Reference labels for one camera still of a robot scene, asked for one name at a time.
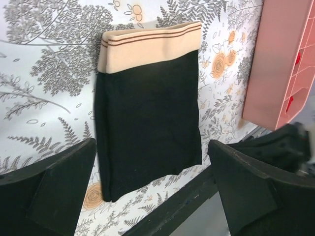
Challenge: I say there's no black underwear beige waistband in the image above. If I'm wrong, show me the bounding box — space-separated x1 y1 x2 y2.
94 22 202 202

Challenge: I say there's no floral patterned table mat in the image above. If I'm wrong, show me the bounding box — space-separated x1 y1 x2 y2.
0 0 263 236

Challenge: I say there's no red rolled garment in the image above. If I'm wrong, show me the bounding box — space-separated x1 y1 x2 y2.
286 96 294 111
295 52 301 65

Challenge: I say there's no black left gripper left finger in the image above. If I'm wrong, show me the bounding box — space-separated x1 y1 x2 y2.
0 138 96 236

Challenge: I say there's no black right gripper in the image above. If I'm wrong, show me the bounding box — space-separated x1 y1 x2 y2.
231 122 311 172

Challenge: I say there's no pink divided organizer box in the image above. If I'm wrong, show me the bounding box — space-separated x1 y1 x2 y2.
243 0 315 130

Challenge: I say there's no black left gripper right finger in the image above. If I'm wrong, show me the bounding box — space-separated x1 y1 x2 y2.
208 140 315 236

